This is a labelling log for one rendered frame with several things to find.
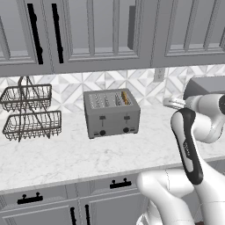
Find grey drawer front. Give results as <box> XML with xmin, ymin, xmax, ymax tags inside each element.
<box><xmin>0</xmin><ymin>184</ymin><xmax>69</xmax><ymax>209</ymax></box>
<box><xmin>88</xmin><ymin>174</ymin><xmax>142</xmax><ymax>195</ymax></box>

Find two-tier wire basket stand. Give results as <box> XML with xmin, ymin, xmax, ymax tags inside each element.
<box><xmin>0</xmin><ymin>76</ymin><xmax>63</xmax><ymax>143</ymax></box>

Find black base cupboard handle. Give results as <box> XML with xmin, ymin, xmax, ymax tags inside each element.
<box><xmin>69</xmin><ymin>206</ymin><xmax>77</xmax><ymax>225</ymax></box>
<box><xmin>83</xmin><ymin>204</ymin><xmax>91</xmax><ymax>225</ymax></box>

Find brown bread slice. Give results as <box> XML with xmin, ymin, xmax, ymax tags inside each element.
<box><xmin>120</xmin><ymin>91</ymin><xmax>132</xmax><ymax>106</ymax></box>

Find grey four-slot toaster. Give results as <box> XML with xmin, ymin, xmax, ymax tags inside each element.
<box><xmin>83</xmin><ymin>88</ymin><xmax>142</xmax><ymax>140</ymax></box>

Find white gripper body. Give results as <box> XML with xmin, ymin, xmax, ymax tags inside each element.
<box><xmin>163</xmin><ymin>98</ymin><xmax>182</xmax><ymax>111</ymax></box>

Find black cupboard door handle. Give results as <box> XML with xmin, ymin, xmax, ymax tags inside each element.
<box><xmin>26</xmin><ymin>3</ymin><xmax>45</xmax><ymax>66</ymax></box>
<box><xmin>51</xmin><ymin>3</ymin><xmax>65</xmax><ymax>64</ymax></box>

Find grey base cupboard door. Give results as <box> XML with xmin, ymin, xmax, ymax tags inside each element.
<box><xmin>78</xmin><ymin>191</ymin><xmax>149</xmax><ymax>225</ymax></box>
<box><xmin>0</xmin><ymin>202</ymin><xmax>80</xmax><ymax>225</ymax></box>

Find grey wall cupboard door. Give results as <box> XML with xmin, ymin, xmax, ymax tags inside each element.
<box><xmin>0</xmin><ymin>0</ymin><xmax>54</xmax><ymax>78</ymax></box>
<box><xmin>40</xmin><ymin>0</ymin><xmax>154</xmax><ymax>75</ymax></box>
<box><xmin>149</xmin><ymin>0</ymin><xmax>225</xmax><ymax>69</ymax></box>

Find black drawer handle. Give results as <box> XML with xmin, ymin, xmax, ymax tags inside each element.
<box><xmin>109</xmin><ymin>177</ymin><xmax>133</xmax><ymax>190</ymax></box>
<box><xmin>16</xmin><ymin>192</ymin><xmax>44</xmax><ymax>206</ymax></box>

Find white wall outlet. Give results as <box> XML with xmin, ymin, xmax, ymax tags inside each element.
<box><xmin>153</xmin><ymin>68</ymin><xmax>166</xmax><ymax>83</ymax></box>

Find grey boxy appliance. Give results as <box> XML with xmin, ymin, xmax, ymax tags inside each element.
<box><xmin>183</xmin><ymin>76</ymin><xmax>225</xmax><ymax>101</ymax></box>

